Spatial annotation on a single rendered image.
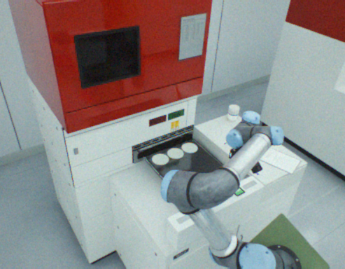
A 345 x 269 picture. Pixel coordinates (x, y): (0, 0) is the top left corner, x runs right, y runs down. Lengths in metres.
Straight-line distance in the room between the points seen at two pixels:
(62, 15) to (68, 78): 0.25
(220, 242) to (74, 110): 0.86
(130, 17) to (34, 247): 1.88
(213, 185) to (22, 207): 2.25
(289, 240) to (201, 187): 0.61
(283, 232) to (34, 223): 2.00
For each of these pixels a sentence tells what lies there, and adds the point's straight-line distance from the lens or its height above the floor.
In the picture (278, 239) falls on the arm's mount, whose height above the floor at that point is 0.99.
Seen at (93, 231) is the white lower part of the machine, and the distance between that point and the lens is 2.21.
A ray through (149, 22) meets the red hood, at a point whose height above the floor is 1.68.
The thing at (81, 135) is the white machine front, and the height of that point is 1.16.
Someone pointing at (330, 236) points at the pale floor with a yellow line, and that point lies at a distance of 3.00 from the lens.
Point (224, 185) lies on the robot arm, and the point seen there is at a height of 1.44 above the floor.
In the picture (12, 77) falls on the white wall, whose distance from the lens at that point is 3.09.
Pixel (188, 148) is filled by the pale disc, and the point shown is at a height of 0.90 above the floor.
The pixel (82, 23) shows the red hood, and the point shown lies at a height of 1.72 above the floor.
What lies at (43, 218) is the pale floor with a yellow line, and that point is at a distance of 2.89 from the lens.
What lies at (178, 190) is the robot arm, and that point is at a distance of 1.04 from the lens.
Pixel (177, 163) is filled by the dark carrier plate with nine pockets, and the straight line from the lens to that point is 1.87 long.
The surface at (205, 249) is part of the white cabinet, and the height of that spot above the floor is 0.69.
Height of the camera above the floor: 2.14
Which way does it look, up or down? 37 degrees down
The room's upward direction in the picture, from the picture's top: 3 degrees clockwise
